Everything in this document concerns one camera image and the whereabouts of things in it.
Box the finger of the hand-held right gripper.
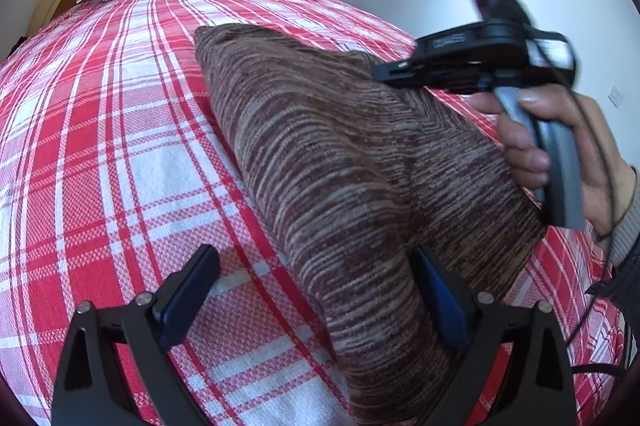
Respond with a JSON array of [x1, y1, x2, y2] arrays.
[[372, 56, 481, 94]]

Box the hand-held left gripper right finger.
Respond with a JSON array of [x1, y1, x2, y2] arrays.
[[410, 244, 578, 426]]

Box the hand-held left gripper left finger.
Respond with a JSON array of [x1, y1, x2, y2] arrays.
[[50, 244, 221, 426]]

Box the brown striped knit sweater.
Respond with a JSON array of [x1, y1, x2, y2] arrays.
[[194, 25, 548, 426]]

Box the person's right forearm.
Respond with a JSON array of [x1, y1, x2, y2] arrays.
[[585, 206, 640, 322]]

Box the person's right hand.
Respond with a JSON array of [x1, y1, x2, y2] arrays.
[[472, 86, 637, 238]]

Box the red plaid bed sheet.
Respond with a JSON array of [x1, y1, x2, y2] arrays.
[[0, 0, 631, 426]]

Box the black cable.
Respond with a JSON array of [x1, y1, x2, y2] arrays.
[[530, 36, 632, 377]]

